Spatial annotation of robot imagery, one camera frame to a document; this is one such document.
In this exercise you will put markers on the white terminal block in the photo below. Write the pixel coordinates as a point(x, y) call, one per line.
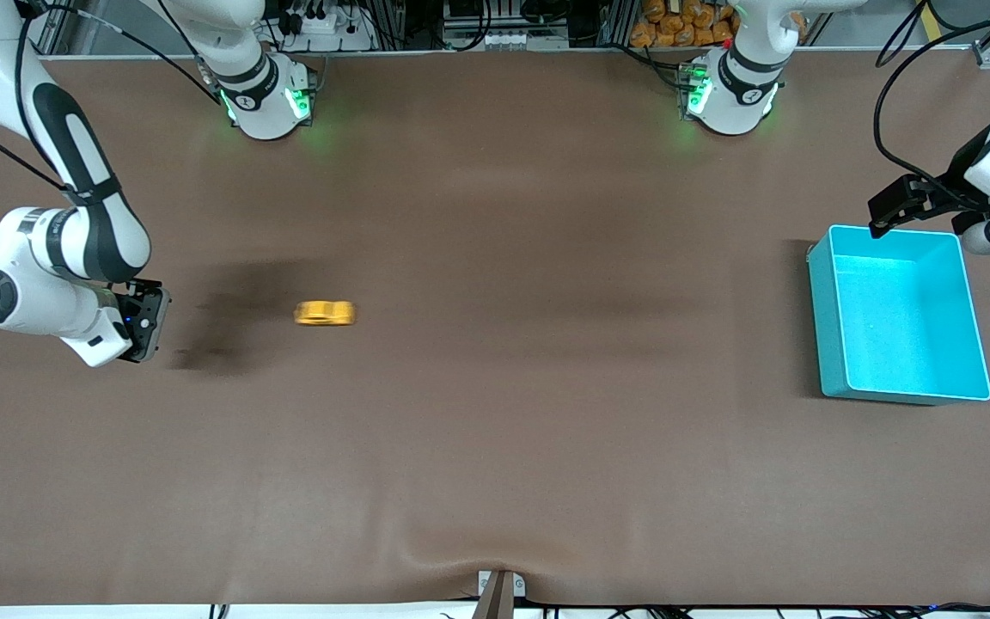
point(521, 40)

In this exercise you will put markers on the pile of orange bags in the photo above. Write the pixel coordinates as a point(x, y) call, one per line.
point(675, 26)

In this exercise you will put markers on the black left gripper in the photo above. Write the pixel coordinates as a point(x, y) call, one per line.
point(952, 184)

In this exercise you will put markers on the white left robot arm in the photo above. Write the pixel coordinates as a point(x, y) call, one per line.
point(740, 86)

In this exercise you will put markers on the teal plastic storage bin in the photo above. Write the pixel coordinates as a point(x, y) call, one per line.
point(899, 318)

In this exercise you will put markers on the white power strip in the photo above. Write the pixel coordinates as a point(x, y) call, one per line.
point(323, 24)

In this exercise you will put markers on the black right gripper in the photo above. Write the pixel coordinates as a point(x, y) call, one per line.
point(131, 304)

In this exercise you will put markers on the brown table mat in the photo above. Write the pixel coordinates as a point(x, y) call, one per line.
point(495, 413)

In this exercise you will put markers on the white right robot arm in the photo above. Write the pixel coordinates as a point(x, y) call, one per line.
point(74, 249)

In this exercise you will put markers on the yellow toy beetle car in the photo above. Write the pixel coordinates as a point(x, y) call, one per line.
point(325, 313)

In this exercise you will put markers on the camera mount post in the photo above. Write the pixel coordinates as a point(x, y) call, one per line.
point(495, 597)

